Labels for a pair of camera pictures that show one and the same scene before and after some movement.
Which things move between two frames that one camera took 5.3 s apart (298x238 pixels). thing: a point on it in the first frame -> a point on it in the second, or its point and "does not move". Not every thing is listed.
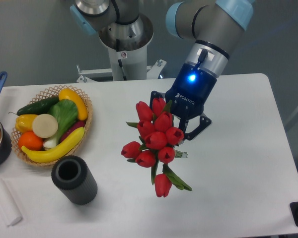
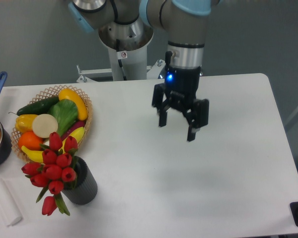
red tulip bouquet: (158, 138) -> (54, 171)
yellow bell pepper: (24, 123) does not move
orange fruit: (31, 141) does not move
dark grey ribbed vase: (71, 174) does not move
